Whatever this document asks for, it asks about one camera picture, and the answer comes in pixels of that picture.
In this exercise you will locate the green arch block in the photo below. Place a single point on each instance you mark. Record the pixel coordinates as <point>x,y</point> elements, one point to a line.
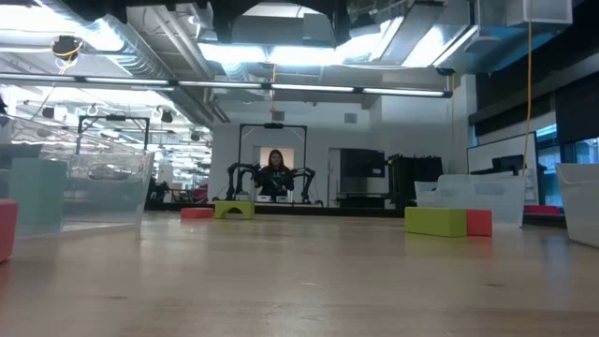
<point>234,205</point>

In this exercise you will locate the red block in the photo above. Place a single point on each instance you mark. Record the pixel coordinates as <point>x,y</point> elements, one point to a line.
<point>7,229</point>
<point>479,223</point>
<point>196,213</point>

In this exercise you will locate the green rectangular block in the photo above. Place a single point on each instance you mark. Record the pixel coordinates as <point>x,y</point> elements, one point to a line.
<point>435,222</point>

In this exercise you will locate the teal block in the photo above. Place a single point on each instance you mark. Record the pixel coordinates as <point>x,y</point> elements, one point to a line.
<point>37,192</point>

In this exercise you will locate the black background robot arm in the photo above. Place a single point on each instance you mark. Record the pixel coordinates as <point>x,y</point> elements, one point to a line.
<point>308,182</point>
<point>229,182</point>

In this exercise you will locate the person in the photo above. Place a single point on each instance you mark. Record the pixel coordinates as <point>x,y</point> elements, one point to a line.
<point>276,180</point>

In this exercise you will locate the long ceiling light strip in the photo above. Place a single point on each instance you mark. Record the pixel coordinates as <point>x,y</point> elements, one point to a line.
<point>309,87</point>

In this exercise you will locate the black cabinet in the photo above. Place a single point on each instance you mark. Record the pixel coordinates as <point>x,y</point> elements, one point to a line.
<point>414,182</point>

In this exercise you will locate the clear plastic bin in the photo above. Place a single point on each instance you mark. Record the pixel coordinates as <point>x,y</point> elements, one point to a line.
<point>477,192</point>
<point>112,196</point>

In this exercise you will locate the small black desk monitor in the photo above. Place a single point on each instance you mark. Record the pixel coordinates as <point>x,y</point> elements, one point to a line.
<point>507,164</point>

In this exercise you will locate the red object beyond table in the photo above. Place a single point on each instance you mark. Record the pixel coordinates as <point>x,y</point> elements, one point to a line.
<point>543,209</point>

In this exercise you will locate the grey translucent plastic bin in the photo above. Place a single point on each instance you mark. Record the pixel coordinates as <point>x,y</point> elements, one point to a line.
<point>582,206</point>

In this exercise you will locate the black background robot frame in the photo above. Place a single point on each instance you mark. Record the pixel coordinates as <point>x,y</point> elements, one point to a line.
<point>273,125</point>

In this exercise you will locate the black aluminium table frame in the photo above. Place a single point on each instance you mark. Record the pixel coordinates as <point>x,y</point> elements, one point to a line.
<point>327,211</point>

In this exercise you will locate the black wall monitor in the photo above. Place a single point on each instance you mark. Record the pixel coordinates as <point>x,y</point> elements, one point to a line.
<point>362,164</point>

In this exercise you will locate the black distant rig frame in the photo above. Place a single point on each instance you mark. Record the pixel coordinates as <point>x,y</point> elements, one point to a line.
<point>114,118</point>

